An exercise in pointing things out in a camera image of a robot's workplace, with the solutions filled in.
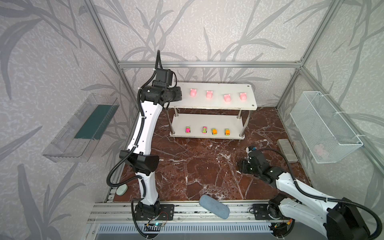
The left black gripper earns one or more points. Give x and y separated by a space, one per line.
177 93

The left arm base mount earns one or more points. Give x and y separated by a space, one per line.
162 212

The grey blue oval pad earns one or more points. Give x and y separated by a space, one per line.
217 208

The clear plastic wall bin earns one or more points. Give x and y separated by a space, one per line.
77 140

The pink toy in basket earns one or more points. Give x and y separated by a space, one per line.
321 151

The pale green round disc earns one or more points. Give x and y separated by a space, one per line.
121 190

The white two-tier shelf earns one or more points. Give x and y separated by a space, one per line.
196 122

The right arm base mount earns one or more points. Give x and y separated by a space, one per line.
267 212

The white wire mesh basket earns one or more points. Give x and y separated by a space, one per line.
320 123

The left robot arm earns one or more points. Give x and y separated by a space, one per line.
151 102

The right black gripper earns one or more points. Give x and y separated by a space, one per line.
249 163

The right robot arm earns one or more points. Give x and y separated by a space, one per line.
336 219

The pink toy pig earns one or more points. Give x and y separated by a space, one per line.
243 96
209 94
193 92
227 98

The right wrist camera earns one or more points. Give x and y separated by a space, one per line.
250 149

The grey sponge block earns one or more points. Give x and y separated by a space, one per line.
287 150

